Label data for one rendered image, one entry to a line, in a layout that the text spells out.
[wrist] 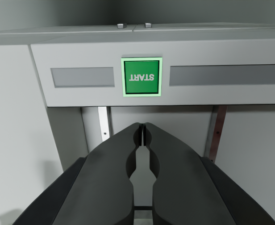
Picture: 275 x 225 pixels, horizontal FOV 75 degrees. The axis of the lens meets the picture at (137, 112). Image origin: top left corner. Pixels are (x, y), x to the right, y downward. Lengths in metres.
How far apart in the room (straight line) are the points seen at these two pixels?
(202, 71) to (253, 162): 0.40
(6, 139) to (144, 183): 0.39
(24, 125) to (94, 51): 0.17
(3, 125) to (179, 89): 0.29
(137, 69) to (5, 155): 0.28
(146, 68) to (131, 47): 0.03
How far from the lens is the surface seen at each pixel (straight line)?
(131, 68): 0.26
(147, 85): 0.26
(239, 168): 0.62
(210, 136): 0.49
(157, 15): 1.22
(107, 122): 0.43
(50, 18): 1.33
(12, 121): 0.35
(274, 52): 0.31
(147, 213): 0.64
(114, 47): 0.26
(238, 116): 0.51
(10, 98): 0.33
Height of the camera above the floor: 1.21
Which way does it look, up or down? 63 degrees down
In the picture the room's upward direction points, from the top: 178 degrees counter-clockwise
